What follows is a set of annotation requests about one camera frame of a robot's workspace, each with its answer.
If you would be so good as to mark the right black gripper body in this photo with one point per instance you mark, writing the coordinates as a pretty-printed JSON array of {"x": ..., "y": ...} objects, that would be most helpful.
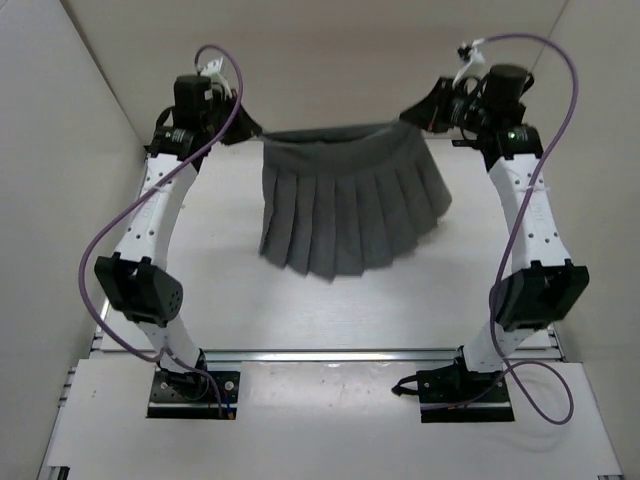
[{"x": 470, "y": 115}]

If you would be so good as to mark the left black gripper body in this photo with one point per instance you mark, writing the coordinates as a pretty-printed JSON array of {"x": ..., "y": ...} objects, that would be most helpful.
[{"x": 218, "y": 111}]

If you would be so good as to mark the grey pleated skirt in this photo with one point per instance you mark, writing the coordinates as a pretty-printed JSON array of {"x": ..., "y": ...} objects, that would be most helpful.
[{"x": 341, "y": 201}]

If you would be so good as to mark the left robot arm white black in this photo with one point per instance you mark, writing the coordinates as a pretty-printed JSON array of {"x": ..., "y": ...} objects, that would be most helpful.
[{"x": 135, "y": 277}]

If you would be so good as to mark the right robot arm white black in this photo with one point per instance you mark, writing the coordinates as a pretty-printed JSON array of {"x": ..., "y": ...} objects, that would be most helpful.
[{"x": 537, "y": 283}]

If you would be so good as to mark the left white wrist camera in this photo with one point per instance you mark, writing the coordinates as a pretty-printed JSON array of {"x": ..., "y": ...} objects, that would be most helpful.
[{"x": 215, "y": 71}]

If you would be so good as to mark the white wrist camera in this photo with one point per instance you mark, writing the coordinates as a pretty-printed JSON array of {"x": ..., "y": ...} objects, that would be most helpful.
[
  {"x": 472, "y": 59},
  {"x": 215, "y": 71}
]

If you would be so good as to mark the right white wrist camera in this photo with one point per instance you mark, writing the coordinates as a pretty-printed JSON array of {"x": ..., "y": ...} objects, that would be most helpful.
[{"x": 472, "y": 59}]

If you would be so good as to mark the aluminium front rail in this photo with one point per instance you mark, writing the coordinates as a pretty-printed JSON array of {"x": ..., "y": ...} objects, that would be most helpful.
[{"x": 331, "y": 356}]

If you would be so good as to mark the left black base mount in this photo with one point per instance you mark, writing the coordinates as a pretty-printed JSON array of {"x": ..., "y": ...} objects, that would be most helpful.
[{"x": 192, "y": 397}]

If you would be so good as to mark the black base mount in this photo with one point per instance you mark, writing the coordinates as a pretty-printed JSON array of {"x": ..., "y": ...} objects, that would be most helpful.
[
  {"x": 192, "y": 397},
  {"x": 454, "y": 394}
]

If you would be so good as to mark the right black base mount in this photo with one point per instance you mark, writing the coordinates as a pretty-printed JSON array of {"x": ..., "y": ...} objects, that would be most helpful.
[{"x": 454, "y": 394}]

